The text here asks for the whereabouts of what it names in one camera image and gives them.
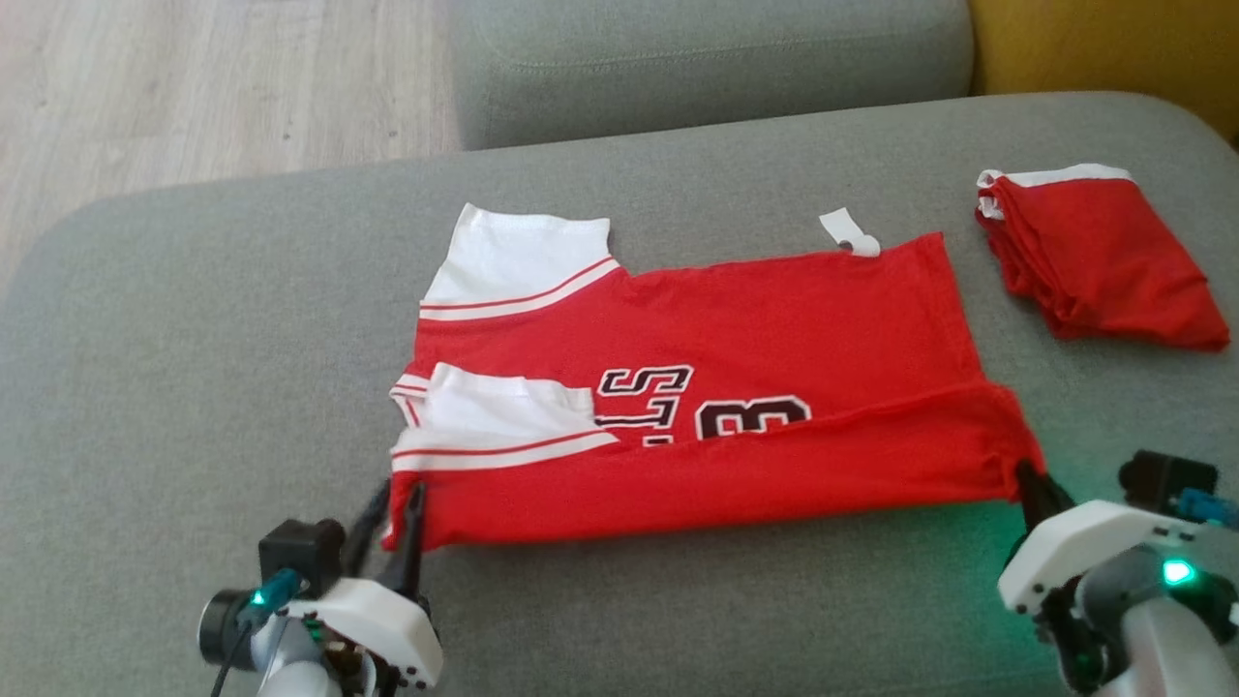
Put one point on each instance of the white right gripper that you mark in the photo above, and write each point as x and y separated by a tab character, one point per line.
1074	552

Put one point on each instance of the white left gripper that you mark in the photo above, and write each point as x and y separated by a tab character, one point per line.
382	624

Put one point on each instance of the red jersey with black lettering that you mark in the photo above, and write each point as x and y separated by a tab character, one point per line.
755	319

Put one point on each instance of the folded red jersey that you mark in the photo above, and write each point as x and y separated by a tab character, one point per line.
1103	261

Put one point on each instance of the large grey sofa seat cushion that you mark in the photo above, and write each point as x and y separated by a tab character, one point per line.
194	339

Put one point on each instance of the yellow sofa backrest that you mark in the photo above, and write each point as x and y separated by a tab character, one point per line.
1113	48

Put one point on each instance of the small grey sofa seat cushion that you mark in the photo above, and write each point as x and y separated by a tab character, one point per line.
697	58

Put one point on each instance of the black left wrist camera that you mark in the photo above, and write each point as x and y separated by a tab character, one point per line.
300	557

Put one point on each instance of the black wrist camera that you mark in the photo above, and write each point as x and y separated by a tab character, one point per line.
1162	479
300	557

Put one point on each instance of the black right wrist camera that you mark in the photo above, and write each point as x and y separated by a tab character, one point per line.
1162	479

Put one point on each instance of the teal left camera connector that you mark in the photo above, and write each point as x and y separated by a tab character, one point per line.
271	590

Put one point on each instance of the blue right camera connector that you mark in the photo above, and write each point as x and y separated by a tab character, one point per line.
1210	508

